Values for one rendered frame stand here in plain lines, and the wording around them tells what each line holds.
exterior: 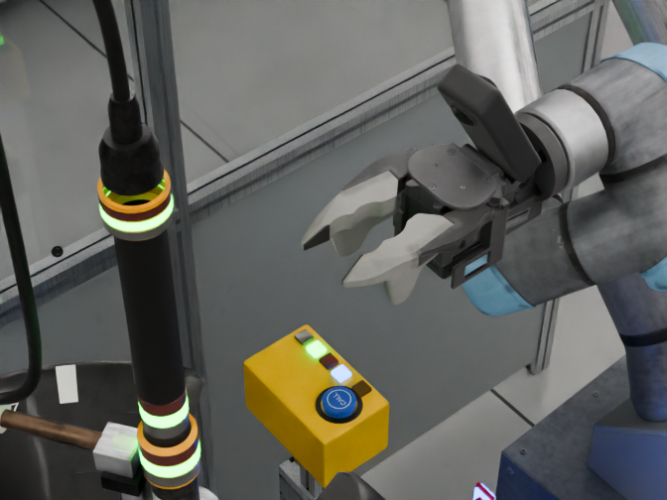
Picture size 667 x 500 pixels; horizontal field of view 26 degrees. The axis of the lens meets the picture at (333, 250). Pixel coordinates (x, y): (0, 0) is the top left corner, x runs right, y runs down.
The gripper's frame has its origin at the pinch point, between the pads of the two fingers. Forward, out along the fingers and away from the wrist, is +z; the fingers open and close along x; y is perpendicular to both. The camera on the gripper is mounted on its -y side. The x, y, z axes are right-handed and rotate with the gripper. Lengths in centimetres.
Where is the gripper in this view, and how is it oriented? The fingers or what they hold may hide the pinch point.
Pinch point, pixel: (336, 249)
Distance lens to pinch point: 103.6
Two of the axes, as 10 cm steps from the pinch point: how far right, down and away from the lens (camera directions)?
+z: -7.8, 4.5, -4.4
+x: -6.3, -5.6, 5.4
